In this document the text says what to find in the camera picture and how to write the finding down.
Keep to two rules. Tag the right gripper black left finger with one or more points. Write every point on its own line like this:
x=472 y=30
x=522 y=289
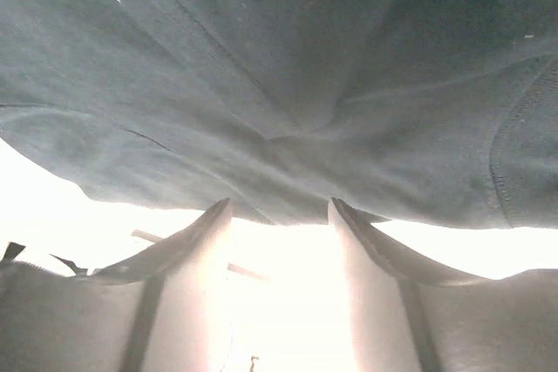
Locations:
x=181 y=322

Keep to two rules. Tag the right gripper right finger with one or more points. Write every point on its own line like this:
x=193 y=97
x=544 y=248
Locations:
x=389 y=326

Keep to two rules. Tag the black t shirt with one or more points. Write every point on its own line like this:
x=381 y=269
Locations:
x=441 y=112

